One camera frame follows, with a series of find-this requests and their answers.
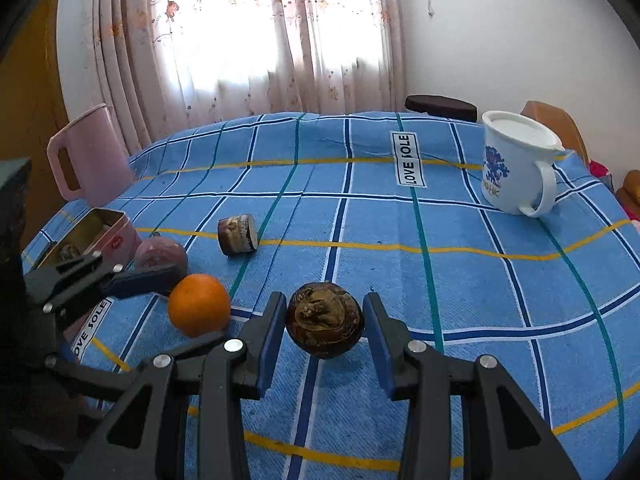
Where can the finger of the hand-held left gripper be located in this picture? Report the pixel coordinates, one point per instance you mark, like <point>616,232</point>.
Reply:
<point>100,377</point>
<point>145,279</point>

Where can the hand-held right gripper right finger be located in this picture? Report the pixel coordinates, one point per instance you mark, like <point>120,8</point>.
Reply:
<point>382,345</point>

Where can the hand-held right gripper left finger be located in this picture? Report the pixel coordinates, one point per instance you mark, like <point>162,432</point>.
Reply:
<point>270,345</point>

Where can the purple round radish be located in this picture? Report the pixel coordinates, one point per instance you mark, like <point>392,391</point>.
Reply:
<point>160,255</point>

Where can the pink metal tin box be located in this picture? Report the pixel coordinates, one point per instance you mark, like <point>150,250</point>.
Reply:
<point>119,240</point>

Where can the dark wrinkled passion fruit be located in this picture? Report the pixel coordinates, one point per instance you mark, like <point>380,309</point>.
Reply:
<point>324,320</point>

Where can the large orange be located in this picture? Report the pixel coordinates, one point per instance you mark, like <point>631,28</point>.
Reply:
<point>199,305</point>

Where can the small cut root piece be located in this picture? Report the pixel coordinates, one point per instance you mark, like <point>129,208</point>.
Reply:
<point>70,251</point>

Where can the cut brown root piece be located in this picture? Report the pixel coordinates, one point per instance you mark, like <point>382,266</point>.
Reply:
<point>237,234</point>

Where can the pink plastic jug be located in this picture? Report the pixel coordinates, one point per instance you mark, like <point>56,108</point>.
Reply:
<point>95,155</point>

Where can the blue plaid tablecloth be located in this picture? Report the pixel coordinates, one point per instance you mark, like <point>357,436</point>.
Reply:
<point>375,200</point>

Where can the white mug blue print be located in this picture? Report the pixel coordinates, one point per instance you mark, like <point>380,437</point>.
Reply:
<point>515,170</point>

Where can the wooden door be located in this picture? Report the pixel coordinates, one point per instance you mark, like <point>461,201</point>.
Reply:
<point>35,85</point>

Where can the dark round stool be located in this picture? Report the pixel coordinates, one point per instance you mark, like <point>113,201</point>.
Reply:
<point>440,107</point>

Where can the sheer floral curtain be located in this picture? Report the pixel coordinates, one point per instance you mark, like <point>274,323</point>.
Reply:
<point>250,50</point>

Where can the red floral cushion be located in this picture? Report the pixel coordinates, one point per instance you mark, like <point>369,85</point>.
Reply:
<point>602,175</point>

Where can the wooden chair back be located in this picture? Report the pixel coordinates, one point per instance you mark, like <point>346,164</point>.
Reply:
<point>550,117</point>

